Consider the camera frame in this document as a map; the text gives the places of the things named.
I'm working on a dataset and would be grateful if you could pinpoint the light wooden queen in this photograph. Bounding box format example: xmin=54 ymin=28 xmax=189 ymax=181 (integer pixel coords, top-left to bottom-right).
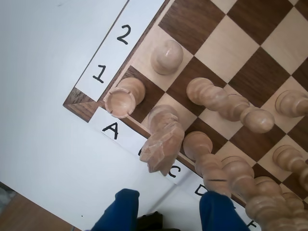
xmin=221 ymin=155 xmax=289 ymax=231

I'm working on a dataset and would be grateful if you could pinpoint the white number label strip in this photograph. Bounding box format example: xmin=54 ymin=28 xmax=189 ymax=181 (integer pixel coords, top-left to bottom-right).
xmin=75 ymin=0 xmax=169 ymax=103

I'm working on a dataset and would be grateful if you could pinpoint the light wooden rook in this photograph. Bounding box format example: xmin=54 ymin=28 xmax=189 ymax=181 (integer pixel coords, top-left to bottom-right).
xmin=103 ymin=77 xmax=146 ymax=119

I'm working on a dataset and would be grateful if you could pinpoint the light wooden knight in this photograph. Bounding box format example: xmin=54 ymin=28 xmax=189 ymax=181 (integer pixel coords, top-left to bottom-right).
xmin=139 ymin=104 xmax=185 ymax=177

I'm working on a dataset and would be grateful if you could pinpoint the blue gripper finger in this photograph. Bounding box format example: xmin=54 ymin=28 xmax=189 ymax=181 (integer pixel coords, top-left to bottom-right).
xmin=199 ymin=191 xmax=251 ymax=231
xmin=90 ymin=189 xmax=140 ymax=231

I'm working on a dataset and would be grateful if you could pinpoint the wooden chessboard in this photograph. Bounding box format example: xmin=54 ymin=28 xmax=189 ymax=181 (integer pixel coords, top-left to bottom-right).
xmin=62 ymin=0 xmax=308 ymax=231

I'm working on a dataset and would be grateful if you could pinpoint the light wooden bishop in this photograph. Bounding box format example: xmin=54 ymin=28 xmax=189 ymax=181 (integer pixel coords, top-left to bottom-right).
xmin=182 ymin=131 xmax=233 ymax=197

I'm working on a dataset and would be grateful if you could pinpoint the white letter label strip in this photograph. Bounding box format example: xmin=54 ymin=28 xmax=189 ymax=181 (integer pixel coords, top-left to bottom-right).
xmin=88 ymin=106 xmax=262 ymax=231

